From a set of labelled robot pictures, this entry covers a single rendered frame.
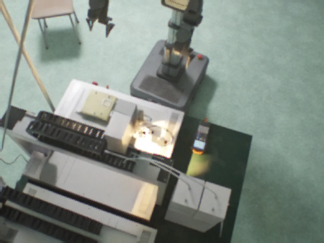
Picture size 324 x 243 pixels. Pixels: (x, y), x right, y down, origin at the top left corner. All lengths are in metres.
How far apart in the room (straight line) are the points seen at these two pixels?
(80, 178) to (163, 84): 1.24
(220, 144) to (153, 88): 0.94
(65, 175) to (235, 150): 0.97
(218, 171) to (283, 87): 1.59
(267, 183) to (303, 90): 1.06
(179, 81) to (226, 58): 0.75
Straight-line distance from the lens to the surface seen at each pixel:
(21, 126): 1.40
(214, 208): 1.24
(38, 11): 2.99
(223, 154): 1.83
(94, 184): 1.63
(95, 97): 1.80
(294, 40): 3.61
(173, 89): 2.56
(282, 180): 2.75
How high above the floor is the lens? 2.42
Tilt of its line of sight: 62 degrees down
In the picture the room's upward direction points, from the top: 3 degrees clockwise
